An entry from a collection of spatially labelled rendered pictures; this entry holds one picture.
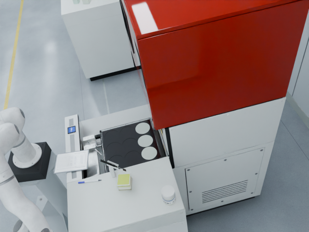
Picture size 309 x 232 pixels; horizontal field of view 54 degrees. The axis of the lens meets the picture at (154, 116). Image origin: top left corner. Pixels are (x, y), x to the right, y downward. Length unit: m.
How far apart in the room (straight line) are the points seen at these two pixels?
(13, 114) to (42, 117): 1.94
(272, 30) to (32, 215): 1.29
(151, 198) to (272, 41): 1.00
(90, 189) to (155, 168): 0.39
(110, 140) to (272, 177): 1.54
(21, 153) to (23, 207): 0.72
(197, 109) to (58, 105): 2.52
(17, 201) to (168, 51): 0.89
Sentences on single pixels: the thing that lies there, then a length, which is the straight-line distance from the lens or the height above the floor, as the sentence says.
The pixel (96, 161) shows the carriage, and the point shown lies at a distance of 2.03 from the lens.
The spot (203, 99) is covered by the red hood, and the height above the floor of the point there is 1.37.
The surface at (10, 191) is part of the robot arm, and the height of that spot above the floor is 1.43.
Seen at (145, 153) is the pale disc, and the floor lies 0.90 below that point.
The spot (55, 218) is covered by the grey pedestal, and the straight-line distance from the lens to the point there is 2.97.
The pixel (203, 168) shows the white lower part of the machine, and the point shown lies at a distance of 2.07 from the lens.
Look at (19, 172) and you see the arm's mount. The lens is 2.17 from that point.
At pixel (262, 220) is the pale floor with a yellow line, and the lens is 2.74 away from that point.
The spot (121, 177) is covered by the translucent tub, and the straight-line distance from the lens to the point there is 1.73.
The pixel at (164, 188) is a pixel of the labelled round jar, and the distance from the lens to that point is 1.62.
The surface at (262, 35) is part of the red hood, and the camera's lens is 1.46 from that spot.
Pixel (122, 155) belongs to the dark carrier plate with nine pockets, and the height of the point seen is 0.90.
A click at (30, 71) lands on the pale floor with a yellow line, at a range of 4.60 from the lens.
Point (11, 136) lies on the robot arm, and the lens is 1.51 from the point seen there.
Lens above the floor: 2.48
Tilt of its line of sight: 48 degrees down
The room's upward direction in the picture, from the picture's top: 11 degrees counter-clockwise
